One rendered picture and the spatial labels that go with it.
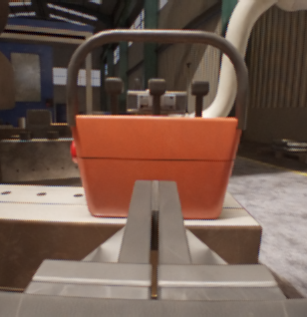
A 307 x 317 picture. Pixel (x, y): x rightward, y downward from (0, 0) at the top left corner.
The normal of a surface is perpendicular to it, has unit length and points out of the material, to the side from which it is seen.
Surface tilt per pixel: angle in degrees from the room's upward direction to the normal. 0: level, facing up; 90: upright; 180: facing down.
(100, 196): 97
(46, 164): 90
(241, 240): 90
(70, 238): 90
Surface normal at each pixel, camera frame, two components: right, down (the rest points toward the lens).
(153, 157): -0.01, 0.29
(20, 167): 0.37, 0.18
